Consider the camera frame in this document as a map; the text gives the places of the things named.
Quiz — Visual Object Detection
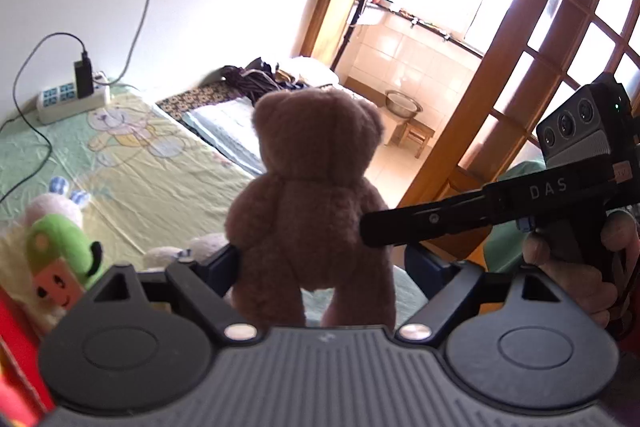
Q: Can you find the green cartoon bed sheet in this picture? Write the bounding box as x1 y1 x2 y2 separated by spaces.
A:
0 83 432 327

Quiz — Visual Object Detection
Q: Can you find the black charger cable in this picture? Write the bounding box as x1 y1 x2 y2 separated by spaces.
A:
0 31 89 205

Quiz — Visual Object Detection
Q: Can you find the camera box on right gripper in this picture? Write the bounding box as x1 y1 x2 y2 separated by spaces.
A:
536 72 638 168

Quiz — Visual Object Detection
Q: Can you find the brown teddy bear plush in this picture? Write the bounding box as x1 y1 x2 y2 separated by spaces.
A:
224 89 396 329

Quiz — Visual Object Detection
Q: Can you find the dark clothes pile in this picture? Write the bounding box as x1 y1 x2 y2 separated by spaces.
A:
219 57 308 106

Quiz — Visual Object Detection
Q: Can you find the red cardboard box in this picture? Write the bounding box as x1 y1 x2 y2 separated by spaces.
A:
1 289 54 426

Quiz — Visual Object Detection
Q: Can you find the person's right hand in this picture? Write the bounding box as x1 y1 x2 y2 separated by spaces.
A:
523 210 639 327

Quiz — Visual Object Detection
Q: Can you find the white bunny plush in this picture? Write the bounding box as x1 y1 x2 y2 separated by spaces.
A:
24 176 91 228

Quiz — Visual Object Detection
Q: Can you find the metal basin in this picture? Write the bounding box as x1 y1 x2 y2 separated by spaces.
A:
385 90 423 119

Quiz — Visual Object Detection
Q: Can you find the folded light blue towel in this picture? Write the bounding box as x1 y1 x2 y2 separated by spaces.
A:
182 96 266 176

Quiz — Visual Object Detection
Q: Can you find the white power strip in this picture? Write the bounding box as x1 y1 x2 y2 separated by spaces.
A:
36 82 111 124

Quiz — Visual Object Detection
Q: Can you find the small wooden stool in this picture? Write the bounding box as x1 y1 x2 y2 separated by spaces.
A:
398 118 435 158

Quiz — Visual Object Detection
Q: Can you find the green plush toy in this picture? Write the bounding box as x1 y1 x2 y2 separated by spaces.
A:
25 213 103 311

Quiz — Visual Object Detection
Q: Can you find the wooden glass door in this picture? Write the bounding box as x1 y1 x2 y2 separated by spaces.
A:
400 0 639 206

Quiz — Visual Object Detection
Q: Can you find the black charger adapter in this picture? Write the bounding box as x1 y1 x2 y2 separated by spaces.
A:
74 51 94 98

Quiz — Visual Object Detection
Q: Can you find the patterned dark mattress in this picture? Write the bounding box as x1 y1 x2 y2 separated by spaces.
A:
156 81 242 121

